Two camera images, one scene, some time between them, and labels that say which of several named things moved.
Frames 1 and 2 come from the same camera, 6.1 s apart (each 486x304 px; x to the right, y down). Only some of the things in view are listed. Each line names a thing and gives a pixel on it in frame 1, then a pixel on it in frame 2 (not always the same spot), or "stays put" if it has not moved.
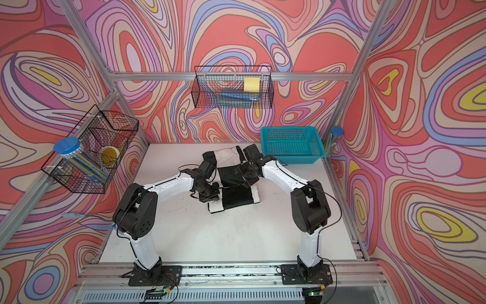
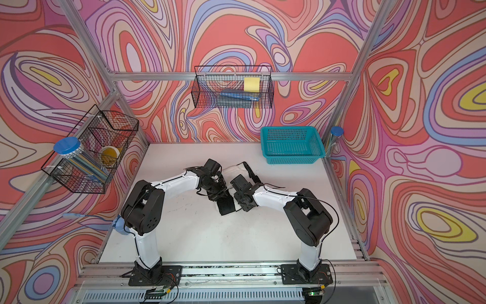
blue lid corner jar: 336,132 stays put
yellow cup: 108,156 stays put
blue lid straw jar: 71,149 stays put
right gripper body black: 247,174 -> 242,203
